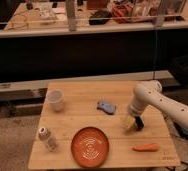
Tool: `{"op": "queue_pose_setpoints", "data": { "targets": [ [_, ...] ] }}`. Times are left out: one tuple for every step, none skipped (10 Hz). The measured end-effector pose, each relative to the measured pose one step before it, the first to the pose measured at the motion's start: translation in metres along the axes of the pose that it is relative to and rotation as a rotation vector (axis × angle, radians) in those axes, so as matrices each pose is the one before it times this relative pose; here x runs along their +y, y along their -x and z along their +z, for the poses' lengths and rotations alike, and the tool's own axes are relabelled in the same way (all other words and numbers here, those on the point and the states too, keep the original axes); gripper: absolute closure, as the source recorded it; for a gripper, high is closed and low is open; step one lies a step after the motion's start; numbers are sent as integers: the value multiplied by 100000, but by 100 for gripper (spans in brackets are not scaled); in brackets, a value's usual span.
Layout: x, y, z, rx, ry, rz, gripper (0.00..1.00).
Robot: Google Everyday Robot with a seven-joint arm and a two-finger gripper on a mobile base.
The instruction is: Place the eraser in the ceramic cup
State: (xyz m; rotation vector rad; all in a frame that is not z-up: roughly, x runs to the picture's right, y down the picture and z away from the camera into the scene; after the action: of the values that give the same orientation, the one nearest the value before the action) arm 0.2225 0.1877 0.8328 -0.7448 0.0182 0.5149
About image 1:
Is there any white ceramic cup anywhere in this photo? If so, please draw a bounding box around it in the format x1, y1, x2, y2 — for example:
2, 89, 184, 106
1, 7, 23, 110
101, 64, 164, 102
46, 89, 64, 112

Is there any black bag on bench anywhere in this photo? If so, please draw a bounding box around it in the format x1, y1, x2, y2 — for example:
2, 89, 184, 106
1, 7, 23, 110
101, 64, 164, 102
89, 10, 111, 25

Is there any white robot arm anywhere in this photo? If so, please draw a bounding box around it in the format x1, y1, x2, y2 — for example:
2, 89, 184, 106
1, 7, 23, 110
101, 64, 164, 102
123, 80, 188, 131

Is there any orange carrot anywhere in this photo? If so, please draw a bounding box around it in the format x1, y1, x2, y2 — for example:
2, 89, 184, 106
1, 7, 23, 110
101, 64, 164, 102
133, 143, 159, 152

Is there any white bottle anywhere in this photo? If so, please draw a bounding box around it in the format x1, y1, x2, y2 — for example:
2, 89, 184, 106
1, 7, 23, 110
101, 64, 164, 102
38, 127, 58, 152

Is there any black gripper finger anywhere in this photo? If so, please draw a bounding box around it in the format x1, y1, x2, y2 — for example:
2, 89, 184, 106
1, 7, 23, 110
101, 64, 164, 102
135, 116, 144, 130

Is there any red tool on bench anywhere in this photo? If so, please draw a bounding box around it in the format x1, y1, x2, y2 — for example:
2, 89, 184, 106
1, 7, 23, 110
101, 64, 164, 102
112, 4, 132, 23

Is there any orange plate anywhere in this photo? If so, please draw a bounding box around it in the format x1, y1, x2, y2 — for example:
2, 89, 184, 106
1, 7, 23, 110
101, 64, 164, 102
71, 127, 109, 168

